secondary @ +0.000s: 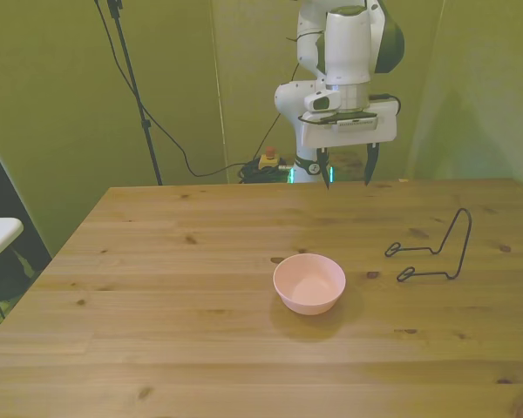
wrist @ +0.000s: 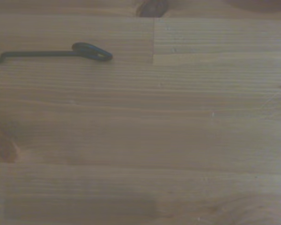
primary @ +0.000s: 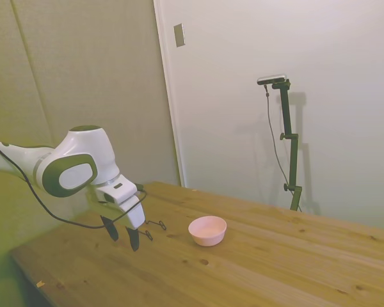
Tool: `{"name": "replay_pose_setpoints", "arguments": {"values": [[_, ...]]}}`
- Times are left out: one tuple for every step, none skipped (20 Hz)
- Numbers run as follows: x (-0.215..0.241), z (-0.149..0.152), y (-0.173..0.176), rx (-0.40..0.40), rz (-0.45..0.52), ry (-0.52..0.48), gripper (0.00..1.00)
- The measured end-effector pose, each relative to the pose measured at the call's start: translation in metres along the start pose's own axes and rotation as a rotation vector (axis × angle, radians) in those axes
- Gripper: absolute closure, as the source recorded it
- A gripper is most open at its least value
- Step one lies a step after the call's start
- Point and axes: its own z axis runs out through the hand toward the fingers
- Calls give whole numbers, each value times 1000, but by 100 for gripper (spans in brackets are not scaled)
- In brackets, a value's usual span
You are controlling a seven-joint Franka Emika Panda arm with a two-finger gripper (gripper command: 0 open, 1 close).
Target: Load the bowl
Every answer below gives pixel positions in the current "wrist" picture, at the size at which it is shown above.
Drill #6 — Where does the black wire bowl stand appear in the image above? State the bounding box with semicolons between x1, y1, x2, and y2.
0;42;113;64

